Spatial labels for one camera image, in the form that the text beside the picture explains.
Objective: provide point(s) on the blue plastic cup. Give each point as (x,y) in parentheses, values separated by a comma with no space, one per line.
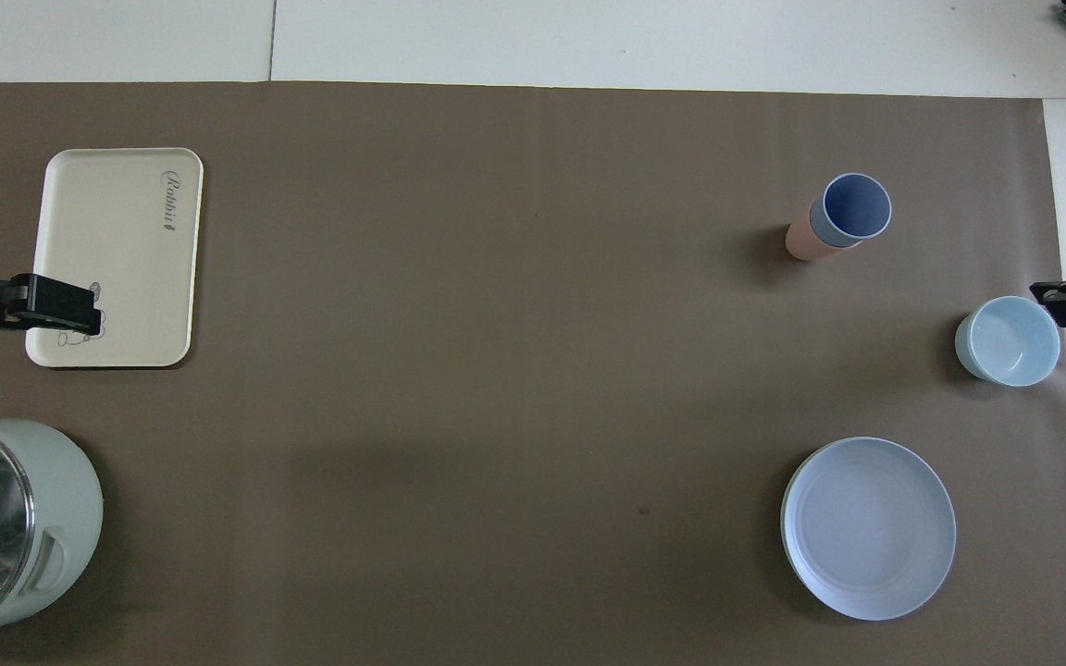
(857,208)

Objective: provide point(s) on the pink plastic cup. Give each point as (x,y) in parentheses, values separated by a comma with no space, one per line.
(801,242)

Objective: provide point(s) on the cream tray with rabbit print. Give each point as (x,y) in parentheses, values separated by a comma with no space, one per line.
(117,240)

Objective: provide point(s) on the light blue bowl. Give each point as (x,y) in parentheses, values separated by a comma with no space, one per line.
(1012,342)

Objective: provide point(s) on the mint green electric pot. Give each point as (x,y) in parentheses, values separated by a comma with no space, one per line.
(66,499)

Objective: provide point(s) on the pale blue plate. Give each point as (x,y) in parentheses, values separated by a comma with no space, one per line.
(871,529)

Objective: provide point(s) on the brown paper table mat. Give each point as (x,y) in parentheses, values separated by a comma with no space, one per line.
(514,370)

